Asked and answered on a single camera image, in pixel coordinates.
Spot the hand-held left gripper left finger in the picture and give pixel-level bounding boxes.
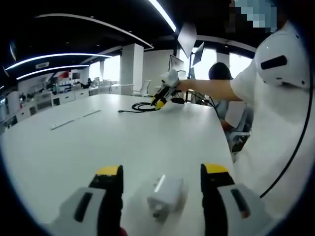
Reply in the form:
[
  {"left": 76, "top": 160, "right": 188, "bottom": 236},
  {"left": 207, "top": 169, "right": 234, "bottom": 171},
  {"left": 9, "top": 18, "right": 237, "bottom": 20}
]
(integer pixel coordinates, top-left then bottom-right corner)
[{"left": 58, "top": 165, "right": 124, "bottom": 236}]

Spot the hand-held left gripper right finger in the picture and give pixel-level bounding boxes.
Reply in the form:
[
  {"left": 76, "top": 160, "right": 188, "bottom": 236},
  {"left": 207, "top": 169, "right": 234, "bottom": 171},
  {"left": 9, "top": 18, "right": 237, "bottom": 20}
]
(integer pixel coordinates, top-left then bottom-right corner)
[{"left": 200, "top": 163, "right": 261, "bottom": 236}]

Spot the black Type-C cable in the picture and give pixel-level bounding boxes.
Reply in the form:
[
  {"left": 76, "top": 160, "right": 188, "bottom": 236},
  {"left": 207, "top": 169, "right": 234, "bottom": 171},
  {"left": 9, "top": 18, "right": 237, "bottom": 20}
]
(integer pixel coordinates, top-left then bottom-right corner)
[{"left": 118, "top": 102, "right": 162, "bottom": 114}]

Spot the white charger adapter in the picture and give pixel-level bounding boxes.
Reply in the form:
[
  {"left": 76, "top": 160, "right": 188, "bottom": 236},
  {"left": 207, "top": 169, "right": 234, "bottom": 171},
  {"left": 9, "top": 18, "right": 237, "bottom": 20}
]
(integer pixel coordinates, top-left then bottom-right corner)
[{"left": 147, "top": 174, "right": 185, "bottom": 219}]

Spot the white desk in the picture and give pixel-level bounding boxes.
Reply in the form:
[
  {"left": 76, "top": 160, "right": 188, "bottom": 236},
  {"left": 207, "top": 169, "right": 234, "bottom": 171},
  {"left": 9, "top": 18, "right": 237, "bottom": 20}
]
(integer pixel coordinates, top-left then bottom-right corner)
[{"left": 0, "top": 93, "right": 237, "bottom": 236}]

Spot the open laptop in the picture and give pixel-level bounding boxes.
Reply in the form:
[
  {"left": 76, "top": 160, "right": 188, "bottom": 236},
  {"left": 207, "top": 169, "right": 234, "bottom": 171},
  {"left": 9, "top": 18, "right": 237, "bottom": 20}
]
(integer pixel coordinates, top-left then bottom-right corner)
[{"left": 169, "top": 54, "right": 184, "bottom": 74}]

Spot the white office chair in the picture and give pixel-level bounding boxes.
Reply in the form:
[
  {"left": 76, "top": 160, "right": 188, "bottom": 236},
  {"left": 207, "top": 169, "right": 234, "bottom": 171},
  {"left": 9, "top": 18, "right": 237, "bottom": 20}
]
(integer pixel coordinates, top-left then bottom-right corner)
[{"left": 132, "top": 80, "right": 151, "bottom": 97}]

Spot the dark monitor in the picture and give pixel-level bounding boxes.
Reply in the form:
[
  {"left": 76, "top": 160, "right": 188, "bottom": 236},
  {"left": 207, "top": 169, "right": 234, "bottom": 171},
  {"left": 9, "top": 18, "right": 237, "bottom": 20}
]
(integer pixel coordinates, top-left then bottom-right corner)
[{"left": 191, "top": 41, "right": 205, "bottom": 66}]

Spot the white pillar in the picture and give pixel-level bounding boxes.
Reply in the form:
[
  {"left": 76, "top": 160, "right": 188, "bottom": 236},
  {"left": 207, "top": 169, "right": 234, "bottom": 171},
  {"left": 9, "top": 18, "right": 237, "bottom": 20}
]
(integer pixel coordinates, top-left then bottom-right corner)
[{"left": 120, "top": 43, "right": 145, "bottom": 95}]

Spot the large tilted monitor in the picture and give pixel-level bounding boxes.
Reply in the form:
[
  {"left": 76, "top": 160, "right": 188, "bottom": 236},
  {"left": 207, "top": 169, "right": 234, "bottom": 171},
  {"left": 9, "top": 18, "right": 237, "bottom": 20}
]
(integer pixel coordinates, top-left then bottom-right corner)
[{"left": 177, "top": 23, "right": 197, "bottom": 58}]

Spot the straight ceiling light strip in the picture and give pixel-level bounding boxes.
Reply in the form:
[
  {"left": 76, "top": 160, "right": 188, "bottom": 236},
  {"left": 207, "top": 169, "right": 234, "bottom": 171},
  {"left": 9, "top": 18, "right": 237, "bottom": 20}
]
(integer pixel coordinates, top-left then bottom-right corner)
[{"left": 149, "top": 0, "right": 177, "bottom": 32}]

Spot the person in white shirt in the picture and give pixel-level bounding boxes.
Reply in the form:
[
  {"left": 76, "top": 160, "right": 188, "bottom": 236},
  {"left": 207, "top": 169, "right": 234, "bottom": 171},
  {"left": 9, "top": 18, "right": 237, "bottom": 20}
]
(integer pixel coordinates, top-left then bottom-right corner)
[{"left": 230, "top": 22, "right": 315, "bottom": 217}]

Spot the curved ceiling light strip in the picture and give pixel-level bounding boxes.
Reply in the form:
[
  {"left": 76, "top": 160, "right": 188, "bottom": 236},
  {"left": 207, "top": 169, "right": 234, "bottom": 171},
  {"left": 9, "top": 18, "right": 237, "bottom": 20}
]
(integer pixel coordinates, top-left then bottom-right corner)
[
  {"left": 5, "top": 53, "right": 113, "bottom": 71},
  {"left": 16, "top": 64, "right": 91, "bottom": 80}
]

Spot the row of white cabinets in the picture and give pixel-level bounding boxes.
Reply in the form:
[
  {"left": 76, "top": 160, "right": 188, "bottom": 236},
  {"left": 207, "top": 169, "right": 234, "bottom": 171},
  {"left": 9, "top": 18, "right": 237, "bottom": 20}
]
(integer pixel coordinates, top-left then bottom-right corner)
[{"left": 0, "top": 86, "right": 99, "bottom": 133}]

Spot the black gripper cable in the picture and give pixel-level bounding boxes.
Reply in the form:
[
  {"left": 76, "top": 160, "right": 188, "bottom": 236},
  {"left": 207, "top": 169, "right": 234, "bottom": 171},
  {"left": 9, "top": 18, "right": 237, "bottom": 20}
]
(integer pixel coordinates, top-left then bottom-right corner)
[{"left": 171, "top": 89, "right": 220, "bottom": 111}]

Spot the desk cable slot cover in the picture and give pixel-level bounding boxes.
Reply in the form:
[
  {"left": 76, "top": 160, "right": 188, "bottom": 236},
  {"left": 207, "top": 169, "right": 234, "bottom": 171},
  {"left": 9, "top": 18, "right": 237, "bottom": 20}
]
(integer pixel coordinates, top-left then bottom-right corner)
[
  {"left": 50, "top": 119, "right": 74, "bottom": 130},
  {"left": 76, "top": 109, "right": 102, "bottom": 120}
]

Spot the black device cable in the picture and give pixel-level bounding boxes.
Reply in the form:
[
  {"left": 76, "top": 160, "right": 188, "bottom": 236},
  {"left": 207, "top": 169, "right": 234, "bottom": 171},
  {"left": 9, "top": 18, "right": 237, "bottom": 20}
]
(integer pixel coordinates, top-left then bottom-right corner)
[{"left": 259, "top": 88, "right": 313, "bottom": 199}]

